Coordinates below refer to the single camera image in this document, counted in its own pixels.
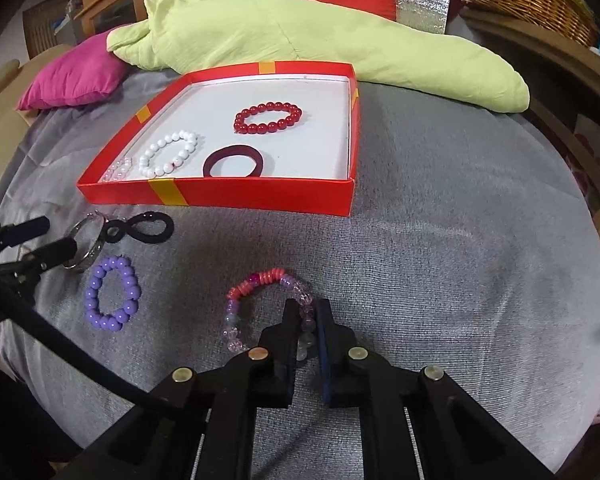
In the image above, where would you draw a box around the silver metal cuff bangle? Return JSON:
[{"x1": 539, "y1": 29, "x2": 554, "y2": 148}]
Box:
[{"x1": 62, "y1": 210, "x2": 108, "y2": 272}]

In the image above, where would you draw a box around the black hair tie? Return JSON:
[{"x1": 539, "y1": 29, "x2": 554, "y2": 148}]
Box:
[{"x1": 102, "y1": 210, "x2": 176, "y2": 247}]

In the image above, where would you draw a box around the purple bead bracelet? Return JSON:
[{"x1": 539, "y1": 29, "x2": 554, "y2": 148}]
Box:
[{"x1": 83, "y1": 254, "x2": 142, "y2": 333}]

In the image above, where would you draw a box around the pink clear mixed bead bracelet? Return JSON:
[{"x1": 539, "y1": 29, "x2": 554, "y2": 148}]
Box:
[{"x1": 221, "y1": 266, "x2": 318, "y2": 366}]

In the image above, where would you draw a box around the maroon hair tie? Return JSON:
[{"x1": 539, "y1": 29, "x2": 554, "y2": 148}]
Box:
[{"x1": 201, "y1": 143, "x2": 263, "y2": 180}]

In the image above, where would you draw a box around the magenta pillow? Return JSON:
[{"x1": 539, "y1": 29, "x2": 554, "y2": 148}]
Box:
[{"x1": 17, "y1": 32, "x2": 130, "y2": 112}]

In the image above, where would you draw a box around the grey bed blanket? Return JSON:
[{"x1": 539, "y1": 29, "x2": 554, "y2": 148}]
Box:
[{"x1": 0, "y1": 70, "x2": 600, "y2": 479}]

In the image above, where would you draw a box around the red shallow cardboard box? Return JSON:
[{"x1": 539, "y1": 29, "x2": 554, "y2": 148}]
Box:
[{"x1": 76, "y1": 61, "x2": 360, "y2": 217}]

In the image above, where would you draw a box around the light green folded blanket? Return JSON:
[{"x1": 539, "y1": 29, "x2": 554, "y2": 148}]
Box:
[{"x1": 107, "y1": 0, "x2": 530, "y2": 113}]

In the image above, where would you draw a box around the wooden shelf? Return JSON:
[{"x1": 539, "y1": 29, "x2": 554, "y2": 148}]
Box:
[{"x1": 460, "y1": 8, "x2": 600, "y2": 237}]

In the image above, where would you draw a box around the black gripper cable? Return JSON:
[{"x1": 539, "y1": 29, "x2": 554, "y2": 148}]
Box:
[{"x1": 0, "y1": 268, "x2": 154, "y2": 409}]

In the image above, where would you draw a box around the white bead bracelet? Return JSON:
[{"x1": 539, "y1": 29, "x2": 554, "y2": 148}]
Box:
[{"x1": 137, "y1": 129, "x2": 202, "y2": 180}]

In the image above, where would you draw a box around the red bead bracelet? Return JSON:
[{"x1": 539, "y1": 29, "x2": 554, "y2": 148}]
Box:
[{"x1": 232, "y1": 100, "x2": 304, "y2": 137}]

